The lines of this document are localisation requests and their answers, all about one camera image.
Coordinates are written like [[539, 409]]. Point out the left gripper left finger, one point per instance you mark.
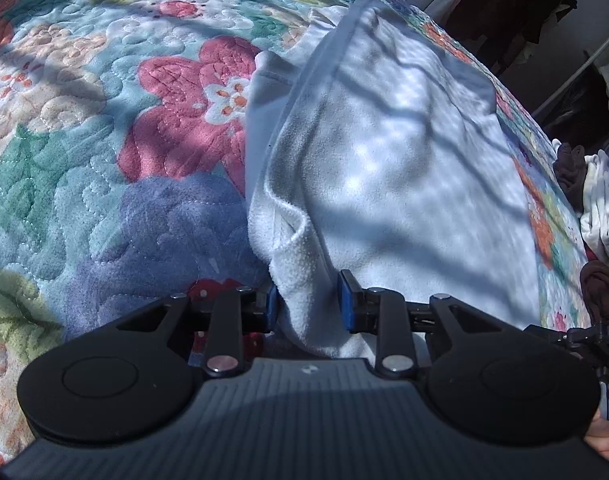
[[234, 314]]

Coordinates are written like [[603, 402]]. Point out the dark brown garment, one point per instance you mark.
[[570, 171]]

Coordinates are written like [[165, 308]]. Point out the white patterned garment pile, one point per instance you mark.
[[594, 218]]

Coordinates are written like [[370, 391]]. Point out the floral quilted bedspread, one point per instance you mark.
[[122, 158]]

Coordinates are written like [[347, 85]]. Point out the white fleece sweatshirt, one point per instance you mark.
[[370, 149]]

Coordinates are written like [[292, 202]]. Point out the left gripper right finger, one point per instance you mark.
[[383, 313]]

